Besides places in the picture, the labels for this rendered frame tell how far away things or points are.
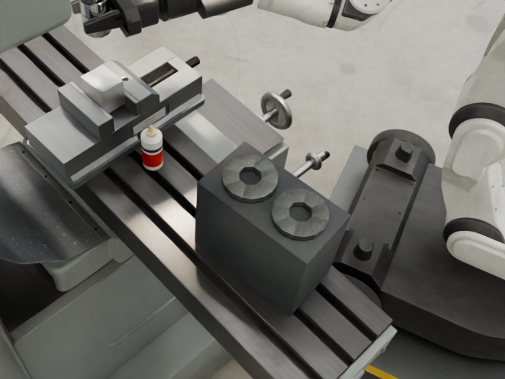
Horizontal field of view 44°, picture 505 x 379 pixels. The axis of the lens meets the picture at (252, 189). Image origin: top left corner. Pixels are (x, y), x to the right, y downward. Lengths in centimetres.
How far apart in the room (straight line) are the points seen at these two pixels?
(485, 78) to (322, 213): 47
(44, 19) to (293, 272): 50
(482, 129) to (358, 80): 162
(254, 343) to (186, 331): 82
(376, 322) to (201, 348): 83
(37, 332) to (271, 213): 61
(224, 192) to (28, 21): 37
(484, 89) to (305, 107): 149
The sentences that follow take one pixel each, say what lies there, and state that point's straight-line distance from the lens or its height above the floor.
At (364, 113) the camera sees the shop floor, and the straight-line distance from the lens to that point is 273.
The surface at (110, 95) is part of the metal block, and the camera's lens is 120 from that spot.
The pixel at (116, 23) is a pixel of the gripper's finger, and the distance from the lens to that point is 108.
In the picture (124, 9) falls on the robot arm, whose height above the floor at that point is 126.
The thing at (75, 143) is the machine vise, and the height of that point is 100.
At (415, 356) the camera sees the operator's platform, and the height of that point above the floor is 40.
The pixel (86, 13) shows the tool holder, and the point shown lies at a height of 125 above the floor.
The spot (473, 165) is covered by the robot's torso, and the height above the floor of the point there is 96.
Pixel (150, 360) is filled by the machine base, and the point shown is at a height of 20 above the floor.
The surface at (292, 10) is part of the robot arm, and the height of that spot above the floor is 122.
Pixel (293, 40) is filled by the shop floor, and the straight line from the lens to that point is 299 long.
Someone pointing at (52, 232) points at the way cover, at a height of 88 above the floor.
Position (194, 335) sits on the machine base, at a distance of 186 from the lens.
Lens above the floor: 192
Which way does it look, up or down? 54 degrees down
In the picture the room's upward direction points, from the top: 9 degrees clockwise
